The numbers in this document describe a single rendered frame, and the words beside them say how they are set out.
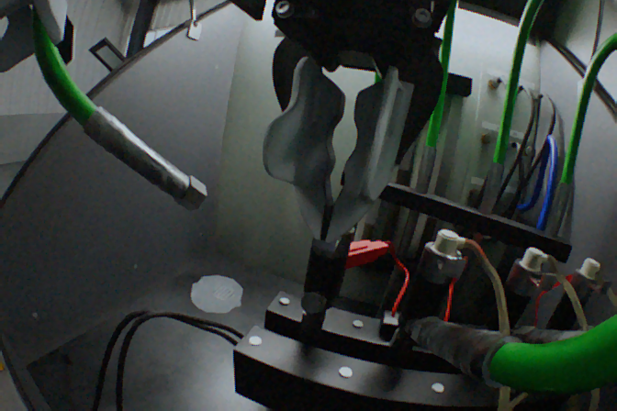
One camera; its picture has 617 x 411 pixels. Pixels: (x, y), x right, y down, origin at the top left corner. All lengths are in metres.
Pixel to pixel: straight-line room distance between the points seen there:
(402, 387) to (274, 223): 0.40
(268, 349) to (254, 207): 0.36
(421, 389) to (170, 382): 0.29
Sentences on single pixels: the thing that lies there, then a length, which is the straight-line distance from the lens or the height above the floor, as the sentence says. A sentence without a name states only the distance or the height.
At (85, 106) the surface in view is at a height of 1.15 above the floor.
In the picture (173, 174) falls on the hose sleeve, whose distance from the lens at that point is 0.17.
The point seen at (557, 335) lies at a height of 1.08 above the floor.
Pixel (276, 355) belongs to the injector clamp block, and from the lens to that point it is 0.22.
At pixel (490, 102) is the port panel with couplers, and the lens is 0.49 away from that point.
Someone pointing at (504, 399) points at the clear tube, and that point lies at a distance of 0.15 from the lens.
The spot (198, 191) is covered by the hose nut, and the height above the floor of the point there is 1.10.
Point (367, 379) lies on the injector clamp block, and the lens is 0.22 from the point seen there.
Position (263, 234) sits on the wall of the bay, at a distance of 0.54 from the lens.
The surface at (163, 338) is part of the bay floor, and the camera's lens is 0.43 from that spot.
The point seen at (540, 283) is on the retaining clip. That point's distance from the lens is 0.20.
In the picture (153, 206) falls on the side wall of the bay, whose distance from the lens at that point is 0.45.
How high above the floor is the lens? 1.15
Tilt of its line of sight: 12 degrees down
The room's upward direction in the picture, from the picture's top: 9 degrees clockwise
